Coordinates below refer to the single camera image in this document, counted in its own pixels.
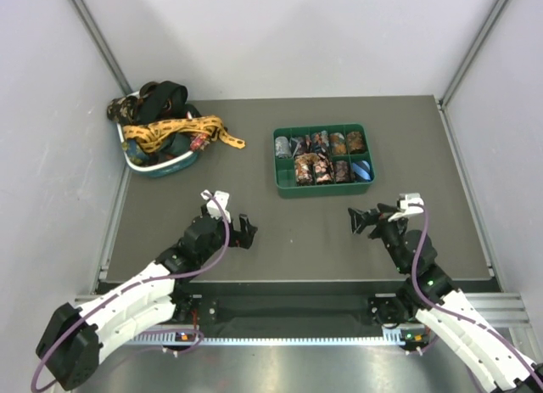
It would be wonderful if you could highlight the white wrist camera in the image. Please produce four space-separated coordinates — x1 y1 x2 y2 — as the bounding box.
200 190 232 222
388 193 424 222

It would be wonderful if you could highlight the dark brown rolled tie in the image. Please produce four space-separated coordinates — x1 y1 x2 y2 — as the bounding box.
346 131 367 154

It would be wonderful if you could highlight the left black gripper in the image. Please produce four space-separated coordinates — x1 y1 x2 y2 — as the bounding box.
198 204 256 263

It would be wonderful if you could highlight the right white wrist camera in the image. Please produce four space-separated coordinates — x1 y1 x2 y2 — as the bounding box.
388 193 424 222

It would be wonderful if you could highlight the left aluminium frame post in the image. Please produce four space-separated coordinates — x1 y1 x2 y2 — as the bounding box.
68 0 132 94

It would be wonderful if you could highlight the brown floral tie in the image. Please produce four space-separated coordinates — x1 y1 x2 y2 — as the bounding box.
294 153 329 186

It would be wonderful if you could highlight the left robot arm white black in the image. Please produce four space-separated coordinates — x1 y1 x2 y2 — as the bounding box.
31 212 258 392

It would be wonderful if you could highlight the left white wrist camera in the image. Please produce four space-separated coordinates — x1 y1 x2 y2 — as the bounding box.
200 190 232 222

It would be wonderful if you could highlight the brown pink rolled tie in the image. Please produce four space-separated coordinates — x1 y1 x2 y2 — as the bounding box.
333 160 352 184

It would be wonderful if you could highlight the aluminium front rail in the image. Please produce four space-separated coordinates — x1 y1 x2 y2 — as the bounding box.
74 293 531 330

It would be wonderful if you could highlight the blue striped rolled tie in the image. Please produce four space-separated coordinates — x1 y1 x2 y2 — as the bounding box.
351 160 372 182

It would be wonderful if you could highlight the right aluminium frame post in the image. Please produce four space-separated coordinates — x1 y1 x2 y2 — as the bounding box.
436 0 512 110

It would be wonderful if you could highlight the yellow patterned tie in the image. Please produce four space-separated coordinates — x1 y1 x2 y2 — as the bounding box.
121 115 246 153

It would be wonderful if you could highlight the grey rolled tie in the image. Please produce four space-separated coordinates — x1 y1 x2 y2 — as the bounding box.
275 136 292 159

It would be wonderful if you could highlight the teal floral rolled tie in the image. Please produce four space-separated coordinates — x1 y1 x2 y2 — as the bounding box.
311 130 329 155

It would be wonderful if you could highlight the dark red rolled tie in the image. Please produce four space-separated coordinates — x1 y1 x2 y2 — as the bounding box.
290 135 311 158

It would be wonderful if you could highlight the grey slotted cable duct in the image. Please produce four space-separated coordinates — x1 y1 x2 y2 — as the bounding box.
126 326 429 347

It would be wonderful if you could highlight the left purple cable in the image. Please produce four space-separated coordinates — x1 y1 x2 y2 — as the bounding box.
30 195 232 392

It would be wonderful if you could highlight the black tie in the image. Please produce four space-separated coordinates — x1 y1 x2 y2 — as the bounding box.
134 81 202 125

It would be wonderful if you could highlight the green compartment tray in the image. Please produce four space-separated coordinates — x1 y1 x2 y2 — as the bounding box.
273 123 375 199

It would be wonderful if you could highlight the pink floral rolled tie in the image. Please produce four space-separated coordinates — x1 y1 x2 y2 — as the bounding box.
313 160 333 185

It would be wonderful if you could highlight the white teal basket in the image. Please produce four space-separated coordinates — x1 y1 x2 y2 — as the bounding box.
107 90 198 177

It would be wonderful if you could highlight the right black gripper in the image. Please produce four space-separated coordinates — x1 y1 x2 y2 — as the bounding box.
348 203 409 273

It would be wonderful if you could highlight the dark floral tie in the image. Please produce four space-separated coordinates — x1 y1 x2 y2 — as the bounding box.
106 96 138 125

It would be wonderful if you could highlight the aluminium frame post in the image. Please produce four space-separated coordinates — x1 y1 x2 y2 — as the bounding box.
68 0 132 94
436 0 512 110

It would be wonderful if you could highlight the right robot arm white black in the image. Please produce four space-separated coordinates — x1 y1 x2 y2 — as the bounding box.
348 194 542 392

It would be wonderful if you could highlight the red patterned tie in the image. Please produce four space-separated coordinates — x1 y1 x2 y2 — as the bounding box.
190 132 210 152

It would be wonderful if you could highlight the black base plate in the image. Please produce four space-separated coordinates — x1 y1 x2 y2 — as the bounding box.
180 281 414 339

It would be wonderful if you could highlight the green patterned tie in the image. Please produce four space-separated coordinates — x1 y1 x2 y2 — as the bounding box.
121 139 149 166

